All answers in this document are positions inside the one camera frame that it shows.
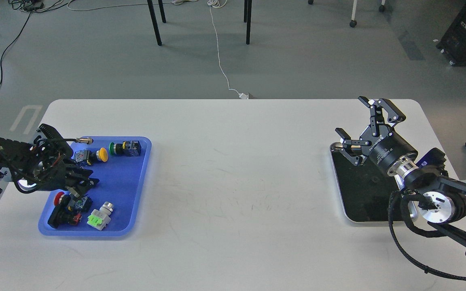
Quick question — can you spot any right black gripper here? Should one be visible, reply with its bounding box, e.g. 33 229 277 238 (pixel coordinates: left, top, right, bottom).
335 96 418 177

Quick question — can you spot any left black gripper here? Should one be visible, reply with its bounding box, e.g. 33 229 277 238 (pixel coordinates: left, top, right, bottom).
15 160 100 198

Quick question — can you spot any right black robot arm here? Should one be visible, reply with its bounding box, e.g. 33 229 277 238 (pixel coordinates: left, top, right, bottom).
330 96 466 280

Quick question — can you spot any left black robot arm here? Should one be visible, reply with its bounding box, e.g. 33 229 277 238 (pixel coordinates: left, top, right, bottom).
0 134 99 200

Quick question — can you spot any red mushroom push button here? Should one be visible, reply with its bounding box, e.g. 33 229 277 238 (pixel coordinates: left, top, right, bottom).
54 192 93 211

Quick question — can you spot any yellow mushroom push button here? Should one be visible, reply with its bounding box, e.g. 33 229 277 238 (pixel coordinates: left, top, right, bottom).
73 147 109 166

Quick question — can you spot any red black push button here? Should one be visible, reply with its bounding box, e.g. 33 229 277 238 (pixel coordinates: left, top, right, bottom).
47 205 82 229

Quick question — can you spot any blue plastic tray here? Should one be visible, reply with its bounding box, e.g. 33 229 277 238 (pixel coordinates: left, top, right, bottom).
38 136 152 238

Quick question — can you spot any green white push button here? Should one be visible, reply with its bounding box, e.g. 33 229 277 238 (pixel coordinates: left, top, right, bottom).
86 201 114 231

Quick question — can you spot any silver metal tray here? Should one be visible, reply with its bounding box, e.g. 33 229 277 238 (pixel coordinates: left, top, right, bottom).
330 142 401 224

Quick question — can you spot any green black push button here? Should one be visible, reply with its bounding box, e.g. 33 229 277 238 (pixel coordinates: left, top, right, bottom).
108 140 141 157

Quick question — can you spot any white caster leg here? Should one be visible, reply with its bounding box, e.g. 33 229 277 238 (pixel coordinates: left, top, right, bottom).
349 0 386 28

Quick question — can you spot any black table leg right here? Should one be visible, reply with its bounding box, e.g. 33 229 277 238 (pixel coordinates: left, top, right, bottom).
244 0 253 45

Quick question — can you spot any black table leg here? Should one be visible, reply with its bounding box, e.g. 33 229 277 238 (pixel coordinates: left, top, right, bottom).
244 0 253 45
147 0 166 46

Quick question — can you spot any black table leg left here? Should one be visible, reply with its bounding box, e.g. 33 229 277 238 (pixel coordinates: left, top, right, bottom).
147 0 166 46

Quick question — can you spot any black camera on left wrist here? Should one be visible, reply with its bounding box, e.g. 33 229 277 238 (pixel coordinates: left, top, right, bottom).
38 123 93 158

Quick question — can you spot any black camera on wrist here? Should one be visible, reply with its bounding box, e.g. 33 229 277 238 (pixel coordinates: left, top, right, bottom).
38 123 93 158
416 148 448 176

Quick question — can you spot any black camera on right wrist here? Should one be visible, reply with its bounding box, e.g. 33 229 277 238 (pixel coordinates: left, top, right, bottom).
416 148 448 176

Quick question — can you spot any black floor cable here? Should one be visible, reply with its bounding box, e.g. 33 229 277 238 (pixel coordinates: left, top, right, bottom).
0 0 68 145

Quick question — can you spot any white floor cable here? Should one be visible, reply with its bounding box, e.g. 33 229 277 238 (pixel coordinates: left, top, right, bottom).
172 0 249 99

